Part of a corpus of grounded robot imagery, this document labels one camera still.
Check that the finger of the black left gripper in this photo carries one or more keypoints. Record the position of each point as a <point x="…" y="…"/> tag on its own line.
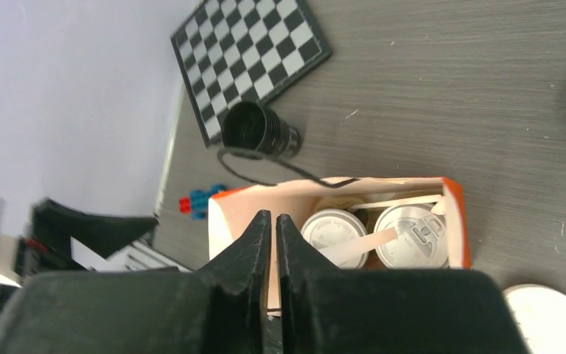
<point x="54" y="226"/>

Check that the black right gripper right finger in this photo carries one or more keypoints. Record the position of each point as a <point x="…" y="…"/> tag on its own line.
<point x="302" y="329"/>

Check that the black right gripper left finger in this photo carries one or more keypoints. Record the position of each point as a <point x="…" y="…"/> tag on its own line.
<point x="233" y="288"/>

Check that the white paper stirrer stick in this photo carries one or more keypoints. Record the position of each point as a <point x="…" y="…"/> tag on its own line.
<point x="350" y="249"/>

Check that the orange paper bag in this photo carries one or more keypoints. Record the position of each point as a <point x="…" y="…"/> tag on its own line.
<point x="231" y="211"/>

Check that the white plastic cup lid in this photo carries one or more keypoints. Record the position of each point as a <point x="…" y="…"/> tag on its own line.
<point x="420" y="242"/>

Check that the single cardboard cup carrier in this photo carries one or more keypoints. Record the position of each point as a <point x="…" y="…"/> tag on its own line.
<point x="368" y="217"/>

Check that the blue red toy car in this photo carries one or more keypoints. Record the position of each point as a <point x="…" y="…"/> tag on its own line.
<point x="196" y="204"/>

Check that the black cup stack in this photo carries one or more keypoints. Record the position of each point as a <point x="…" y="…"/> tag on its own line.
<point x="250" y="128"/>

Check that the black white chessboard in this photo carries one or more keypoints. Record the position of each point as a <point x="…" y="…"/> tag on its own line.
<point x="248" y="50"/>

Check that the white lid stack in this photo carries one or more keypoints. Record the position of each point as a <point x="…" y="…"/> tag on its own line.
<point x="540" y="314"/>

